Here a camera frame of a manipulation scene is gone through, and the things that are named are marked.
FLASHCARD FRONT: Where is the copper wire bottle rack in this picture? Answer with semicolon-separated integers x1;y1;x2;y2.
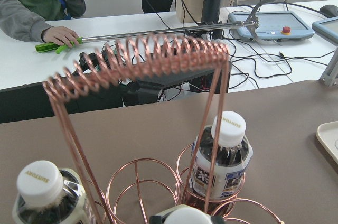
42;33;285;224

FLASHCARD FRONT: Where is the left teach pendant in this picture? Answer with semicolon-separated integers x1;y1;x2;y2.
228;11;315;42

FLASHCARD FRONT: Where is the teach pendant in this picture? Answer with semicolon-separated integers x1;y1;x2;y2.
228;11;315;42
312;17;338;46

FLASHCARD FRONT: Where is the cream serving tray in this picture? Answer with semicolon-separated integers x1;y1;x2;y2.
316;121;338;163

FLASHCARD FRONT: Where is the reacher grabber tool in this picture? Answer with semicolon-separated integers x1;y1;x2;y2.
35;2;287;54

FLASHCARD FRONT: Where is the tea bottle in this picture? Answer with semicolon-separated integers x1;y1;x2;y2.
12;160;96;223
149;204;225;224
189;111;253;200

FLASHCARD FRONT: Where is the black laser cut device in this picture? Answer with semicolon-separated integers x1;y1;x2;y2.
79;52;233;107

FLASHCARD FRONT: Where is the person in green jacket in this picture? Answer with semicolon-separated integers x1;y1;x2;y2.
1;0;86;43

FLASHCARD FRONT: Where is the right teach pendant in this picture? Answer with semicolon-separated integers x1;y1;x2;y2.
312;17;338;46

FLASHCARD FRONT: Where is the black computer mouse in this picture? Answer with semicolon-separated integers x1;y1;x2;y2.
320;4;338;18

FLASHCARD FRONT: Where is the person's hand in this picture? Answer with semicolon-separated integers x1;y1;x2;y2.
42;26;79;48

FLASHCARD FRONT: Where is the aluminium frame post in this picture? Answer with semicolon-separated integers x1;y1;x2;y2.
319;49;338;87

